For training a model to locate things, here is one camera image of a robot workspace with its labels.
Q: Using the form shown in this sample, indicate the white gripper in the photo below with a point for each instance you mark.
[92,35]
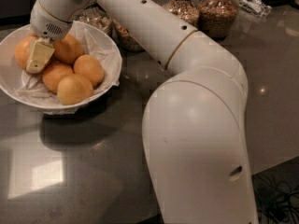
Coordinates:
[49,25]

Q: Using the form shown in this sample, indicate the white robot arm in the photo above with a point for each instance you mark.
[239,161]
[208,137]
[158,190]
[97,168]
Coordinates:
[193,125]

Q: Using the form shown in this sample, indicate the white bowl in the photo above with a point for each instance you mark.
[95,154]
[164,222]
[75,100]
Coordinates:
[10,72]

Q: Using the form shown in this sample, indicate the yellowish orange at front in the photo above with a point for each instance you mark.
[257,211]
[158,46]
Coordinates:
[73,89]

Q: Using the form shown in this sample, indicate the white paper liner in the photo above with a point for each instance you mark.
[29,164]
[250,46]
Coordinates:
[34,93]

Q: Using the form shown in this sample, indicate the glass jar with pale nuts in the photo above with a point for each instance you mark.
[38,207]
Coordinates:
[96,17]

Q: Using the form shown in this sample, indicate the glass jar with mixed cereal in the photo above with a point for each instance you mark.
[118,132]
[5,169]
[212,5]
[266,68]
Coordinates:
[126,41]

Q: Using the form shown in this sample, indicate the glass jar with round grains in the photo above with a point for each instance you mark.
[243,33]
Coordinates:
[184,9]

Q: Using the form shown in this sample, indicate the glass jar with brown grains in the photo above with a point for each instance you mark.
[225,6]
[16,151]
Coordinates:
[217,17]

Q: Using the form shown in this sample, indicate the clear plastic wrapped packet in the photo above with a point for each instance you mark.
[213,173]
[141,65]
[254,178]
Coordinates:
[255,7]

